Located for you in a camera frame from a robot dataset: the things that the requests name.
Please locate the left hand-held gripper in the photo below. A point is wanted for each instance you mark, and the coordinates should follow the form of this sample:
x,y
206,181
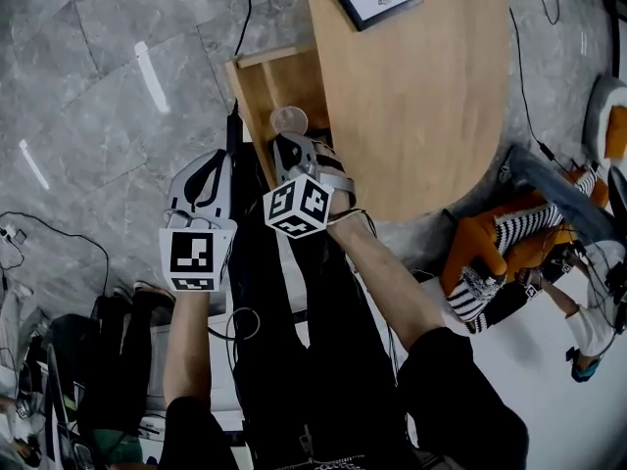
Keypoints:
x,y
196,257

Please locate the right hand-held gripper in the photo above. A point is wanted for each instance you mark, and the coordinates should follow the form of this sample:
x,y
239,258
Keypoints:
x,y
299,206

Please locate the clear round disc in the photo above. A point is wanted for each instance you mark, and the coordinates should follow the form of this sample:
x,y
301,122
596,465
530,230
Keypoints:
x,y
289,119

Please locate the wooden drawer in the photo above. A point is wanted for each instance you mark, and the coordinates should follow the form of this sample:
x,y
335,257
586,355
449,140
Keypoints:
x,y
255,86

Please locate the person's right forearm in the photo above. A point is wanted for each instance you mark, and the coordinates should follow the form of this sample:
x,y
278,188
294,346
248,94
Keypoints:
x,y
387,282

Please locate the person's left forearm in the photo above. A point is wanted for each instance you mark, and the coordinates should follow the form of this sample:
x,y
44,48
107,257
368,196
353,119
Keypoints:
x,y
188,350

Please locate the wooden coffee table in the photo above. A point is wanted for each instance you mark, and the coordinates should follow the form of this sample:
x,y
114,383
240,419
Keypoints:
x,y
416,115

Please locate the person's right hand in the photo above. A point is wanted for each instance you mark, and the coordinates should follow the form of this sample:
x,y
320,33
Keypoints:
x,y
335,162

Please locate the white cabinet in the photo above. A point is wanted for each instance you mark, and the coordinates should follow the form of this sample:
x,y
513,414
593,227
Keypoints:
x,y
157,360

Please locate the white floor power strip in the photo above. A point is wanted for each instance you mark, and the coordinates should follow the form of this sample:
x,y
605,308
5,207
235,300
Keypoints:
x,y
14,234

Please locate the patterned knit cushion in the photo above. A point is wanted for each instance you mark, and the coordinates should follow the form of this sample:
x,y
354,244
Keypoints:
x,y
480,282

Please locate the black white striped blanket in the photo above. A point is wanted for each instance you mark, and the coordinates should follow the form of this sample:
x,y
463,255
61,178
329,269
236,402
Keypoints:
x,y
524,223

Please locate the person's black jacket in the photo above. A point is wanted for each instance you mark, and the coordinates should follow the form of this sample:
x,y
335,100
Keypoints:
x,y
455,394

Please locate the white round chair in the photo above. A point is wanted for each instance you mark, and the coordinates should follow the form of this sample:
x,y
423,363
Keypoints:
x,y
595,115

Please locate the orange cushion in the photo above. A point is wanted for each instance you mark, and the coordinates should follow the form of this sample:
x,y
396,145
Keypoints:
x,y
617,135

